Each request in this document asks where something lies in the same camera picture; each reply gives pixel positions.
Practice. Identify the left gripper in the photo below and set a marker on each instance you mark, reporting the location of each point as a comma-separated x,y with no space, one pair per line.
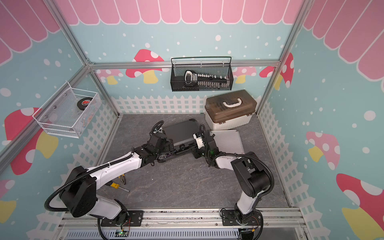
167,149

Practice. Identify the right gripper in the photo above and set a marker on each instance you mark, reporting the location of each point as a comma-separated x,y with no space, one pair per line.
195,151

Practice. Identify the silver aluminium poker case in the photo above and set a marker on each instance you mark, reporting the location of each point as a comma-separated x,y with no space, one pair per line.
228,141

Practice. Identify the black plastic poker case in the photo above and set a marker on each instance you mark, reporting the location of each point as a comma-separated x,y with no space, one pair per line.
180,139

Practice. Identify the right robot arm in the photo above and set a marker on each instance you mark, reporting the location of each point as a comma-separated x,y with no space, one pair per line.
255,178

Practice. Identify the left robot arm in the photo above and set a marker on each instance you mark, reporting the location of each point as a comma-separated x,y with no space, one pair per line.
79,193

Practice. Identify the socket wrench set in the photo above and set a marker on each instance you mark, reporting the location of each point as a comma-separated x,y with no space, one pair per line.
206,81

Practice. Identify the brown lid storage box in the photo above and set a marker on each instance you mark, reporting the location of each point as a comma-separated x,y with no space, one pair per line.
229,111

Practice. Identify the green circuit board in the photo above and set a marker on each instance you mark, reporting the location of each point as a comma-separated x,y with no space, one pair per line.
122,233

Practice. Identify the yellow handled pliers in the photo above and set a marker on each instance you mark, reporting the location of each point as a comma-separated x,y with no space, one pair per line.
122,179

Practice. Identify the yellow handled screwdriver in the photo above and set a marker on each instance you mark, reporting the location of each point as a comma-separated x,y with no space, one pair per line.
116,186

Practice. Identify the black wire wall basket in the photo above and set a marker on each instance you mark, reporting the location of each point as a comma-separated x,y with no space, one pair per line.
219,66

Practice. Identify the white wire wall basket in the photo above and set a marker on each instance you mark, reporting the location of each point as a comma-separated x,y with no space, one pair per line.
60,115

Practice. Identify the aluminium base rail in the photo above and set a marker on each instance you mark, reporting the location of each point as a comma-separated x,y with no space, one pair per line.
207,224

